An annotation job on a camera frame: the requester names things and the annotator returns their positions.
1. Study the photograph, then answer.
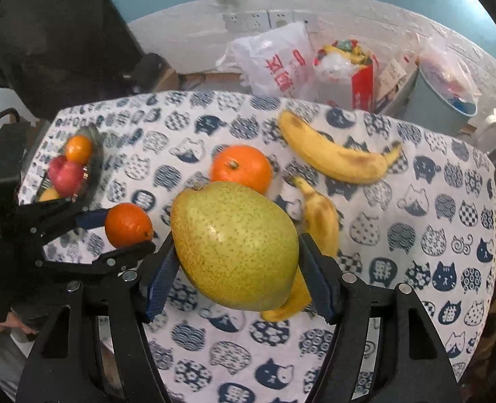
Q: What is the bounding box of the grey blue trash bin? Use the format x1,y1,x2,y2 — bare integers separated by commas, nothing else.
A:
401,65,480,135

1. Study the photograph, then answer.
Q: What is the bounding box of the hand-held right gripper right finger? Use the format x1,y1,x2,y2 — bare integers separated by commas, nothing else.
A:
299,232,463,403

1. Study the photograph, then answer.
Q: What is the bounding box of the tan cardboard box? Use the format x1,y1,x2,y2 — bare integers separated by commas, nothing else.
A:
155,67,182,93

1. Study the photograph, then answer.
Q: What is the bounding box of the red white shopping bag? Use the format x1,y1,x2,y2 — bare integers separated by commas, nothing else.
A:
312,38,379,110

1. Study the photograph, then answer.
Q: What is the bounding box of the cat print tablecloth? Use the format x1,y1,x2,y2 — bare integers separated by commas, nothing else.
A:
19,90,496,403

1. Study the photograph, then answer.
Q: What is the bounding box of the green glass bowl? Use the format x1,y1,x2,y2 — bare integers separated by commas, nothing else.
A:
37,125,106,216

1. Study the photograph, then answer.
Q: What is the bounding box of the orange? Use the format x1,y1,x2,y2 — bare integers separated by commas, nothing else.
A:
65,134,94,165
104,202,154,248
210,144,273,196

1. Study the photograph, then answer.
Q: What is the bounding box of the white plastic stool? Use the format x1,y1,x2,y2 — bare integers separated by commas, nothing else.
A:
466,108,496,144

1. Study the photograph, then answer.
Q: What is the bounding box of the black cylindrical device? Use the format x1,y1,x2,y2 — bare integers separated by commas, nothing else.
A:
124,52,170,93

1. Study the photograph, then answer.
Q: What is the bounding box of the red apple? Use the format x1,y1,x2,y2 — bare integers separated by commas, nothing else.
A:
48,155,85,198

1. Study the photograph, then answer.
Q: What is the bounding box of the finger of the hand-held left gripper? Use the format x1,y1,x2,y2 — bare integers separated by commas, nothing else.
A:
35,241,156,280
19,197,108,244

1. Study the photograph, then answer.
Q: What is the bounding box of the yellow banana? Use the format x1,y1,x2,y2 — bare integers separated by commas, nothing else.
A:
277,110,403,185
260,176,341,323

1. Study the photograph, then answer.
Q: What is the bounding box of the clear plastic bin liner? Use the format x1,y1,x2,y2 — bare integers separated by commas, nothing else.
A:
416,35,482,110

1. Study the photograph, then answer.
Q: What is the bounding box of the white red paper box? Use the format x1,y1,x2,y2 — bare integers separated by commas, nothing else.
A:
374,48,419,112

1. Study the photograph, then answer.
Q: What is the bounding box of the white plastic bag red print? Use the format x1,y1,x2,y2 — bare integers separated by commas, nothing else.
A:
216,20,314,98

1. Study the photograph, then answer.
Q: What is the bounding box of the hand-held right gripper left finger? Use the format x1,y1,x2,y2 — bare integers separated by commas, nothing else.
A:
16,234,180,403

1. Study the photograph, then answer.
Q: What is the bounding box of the white wall socket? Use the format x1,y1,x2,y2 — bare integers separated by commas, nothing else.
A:
270,9,293,30
244,10,270,30
223,11,244,31

